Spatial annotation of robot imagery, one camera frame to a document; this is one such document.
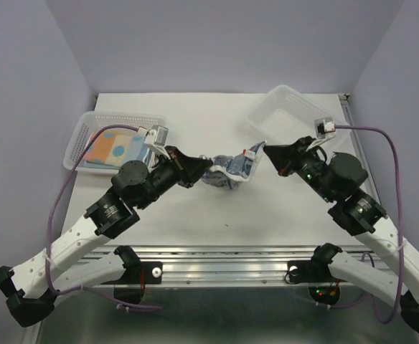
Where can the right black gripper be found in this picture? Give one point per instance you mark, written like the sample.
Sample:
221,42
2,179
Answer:
287,157

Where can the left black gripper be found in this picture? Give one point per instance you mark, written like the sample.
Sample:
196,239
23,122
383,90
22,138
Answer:
189,168

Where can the white and blue printed towel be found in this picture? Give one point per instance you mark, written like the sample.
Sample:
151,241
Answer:
228,172

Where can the light blue patterned towel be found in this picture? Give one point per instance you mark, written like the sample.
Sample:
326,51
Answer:
112,149

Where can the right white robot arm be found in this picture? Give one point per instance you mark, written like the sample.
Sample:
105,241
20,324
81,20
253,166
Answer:
366,220

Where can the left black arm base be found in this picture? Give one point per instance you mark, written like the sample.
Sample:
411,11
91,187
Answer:
131,287

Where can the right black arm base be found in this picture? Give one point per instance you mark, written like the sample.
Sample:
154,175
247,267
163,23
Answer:
324,289

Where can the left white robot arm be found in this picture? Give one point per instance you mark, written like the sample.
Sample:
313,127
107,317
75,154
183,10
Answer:
32,287

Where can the right white plastic basket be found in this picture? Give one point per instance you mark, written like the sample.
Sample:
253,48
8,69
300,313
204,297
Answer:
284,115

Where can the white plastic basket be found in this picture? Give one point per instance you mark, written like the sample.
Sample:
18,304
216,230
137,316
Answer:
92,124
284,115

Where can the left white plastic basket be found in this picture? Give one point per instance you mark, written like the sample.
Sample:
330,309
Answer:
92,124

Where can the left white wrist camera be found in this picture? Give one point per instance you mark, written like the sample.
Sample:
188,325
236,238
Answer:
155,139

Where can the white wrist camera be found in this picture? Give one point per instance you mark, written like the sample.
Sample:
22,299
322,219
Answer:
325,131
155,139

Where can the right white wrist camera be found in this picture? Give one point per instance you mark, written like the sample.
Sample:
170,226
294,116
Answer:
325,131

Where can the aluminium rail frame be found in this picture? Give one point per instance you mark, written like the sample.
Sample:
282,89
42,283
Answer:
210,237

